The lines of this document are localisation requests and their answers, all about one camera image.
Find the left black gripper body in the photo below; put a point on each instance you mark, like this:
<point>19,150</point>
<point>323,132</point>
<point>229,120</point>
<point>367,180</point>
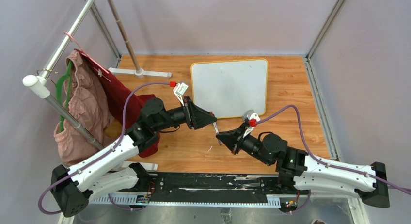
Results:
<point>187,113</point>

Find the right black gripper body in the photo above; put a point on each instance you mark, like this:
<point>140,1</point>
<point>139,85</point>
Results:
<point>238,145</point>

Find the brown whiteboard marker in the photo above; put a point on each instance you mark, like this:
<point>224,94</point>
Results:
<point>216,131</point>

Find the yellow-framed whiteboard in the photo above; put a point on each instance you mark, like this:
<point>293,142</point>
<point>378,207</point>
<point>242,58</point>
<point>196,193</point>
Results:
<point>230,88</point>

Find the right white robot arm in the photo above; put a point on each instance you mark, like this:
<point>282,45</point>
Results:
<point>298,170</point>

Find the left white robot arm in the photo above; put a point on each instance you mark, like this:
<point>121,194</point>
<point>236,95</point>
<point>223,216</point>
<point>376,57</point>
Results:
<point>74,187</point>

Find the red garment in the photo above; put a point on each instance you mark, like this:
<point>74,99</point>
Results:
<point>117,93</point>

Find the pink garment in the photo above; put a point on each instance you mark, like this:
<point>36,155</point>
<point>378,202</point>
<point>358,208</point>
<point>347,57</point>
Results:
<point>88,104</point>

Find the green hanger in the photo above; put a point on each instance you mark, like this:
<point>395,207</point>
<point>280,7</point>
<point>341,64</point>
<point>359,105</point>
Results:
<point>63,86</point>

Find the pink hanger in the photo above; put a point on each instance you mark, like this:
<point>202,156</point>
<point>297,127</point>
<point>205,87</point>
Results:
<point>85,52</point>

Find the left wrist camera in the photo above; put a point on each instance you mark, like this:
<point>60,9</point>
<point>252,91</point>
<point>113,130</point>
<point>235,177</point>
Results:
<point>179,91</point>

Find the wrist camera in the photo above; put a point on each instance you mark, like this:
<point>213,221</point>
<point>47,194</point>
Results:
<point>179,91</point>
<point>250,118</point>

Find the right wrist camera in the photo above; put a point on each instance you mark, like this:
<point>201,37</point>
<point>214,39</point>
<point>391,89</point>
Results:
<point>250,118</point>

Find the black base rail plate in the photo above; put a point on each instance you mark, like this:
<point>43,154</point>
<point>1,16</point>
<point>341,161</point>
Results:
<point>215,190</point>

